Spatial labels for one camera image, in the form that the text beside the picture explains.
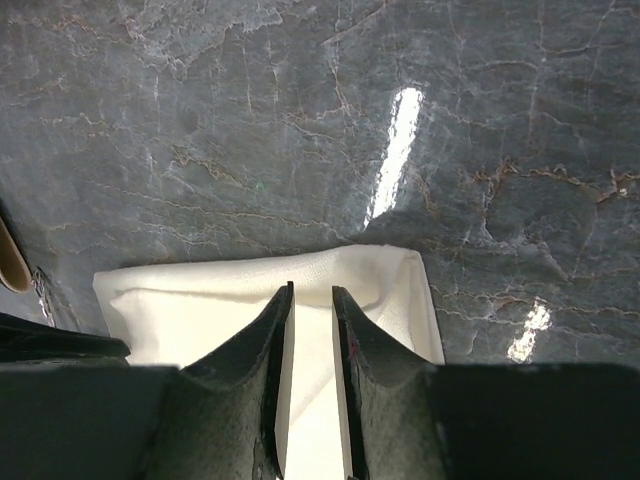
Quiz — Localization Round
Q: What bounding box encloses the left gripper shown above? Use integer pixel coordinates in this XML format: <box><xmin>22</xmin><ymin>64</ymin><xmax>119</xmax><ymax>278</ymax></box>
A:
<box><xmin>1</xmin><ymin>313</ymin><xmax>130</xmax><ymax>364</ymax></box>

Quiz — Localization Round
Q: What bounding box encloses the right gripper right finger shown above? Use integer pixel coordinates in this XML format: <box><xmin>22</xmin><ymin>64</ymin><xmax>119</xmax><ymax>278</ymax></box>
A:
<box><xmin>332</xmin><ymin>287</ymin><xmax>639</xmax><ymax>479</ymax></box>

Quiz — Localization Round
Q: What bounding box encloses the white cloth napkin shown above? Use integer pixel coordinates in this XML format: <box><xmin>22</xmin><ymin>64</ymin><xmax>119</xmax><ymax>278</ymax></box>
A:
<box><xmin>92</xmin><ymin>244</ymin><xmax>446</xmax><ymax>480</ymax></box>

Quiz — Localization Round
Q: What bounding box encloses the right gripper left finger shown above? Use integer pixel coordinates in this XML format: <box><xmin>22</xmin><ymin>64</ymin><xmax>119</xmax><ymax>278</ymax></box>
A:
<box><xmin>1</xmin><ymin>285</ymin><xmax>294</xmax><ymax>479</ymax></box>

